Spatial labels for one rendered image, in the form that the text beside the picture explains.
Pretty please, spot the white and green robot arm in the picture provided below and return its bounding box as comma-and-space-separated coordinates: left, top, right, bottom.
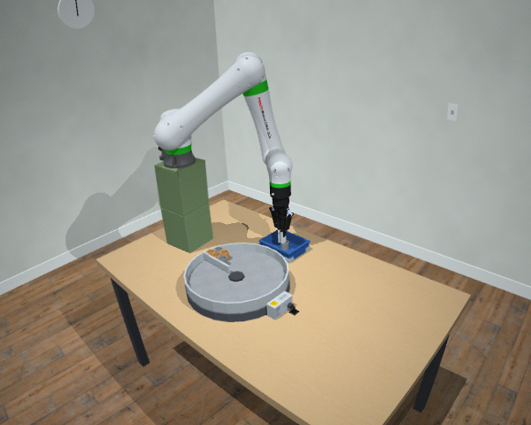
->
154, 52, 292, 199

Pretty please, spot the blue open crate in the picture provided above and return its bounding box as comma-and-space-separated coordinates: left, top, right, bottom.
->
259, 230, 311, 263

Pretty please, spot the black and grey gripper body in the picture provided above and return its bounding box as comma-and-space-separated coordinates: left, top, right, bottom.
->
273, 197, 289, 216

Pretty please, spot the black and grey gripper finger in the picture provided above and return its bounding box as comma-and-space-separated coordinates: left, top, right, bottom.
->
269, 206, 281, 243
280, 208, 294, 243

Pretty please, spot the grey round turntable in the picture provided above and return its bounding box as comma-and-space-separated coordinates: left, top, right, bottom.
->
184, 243, 299, 322

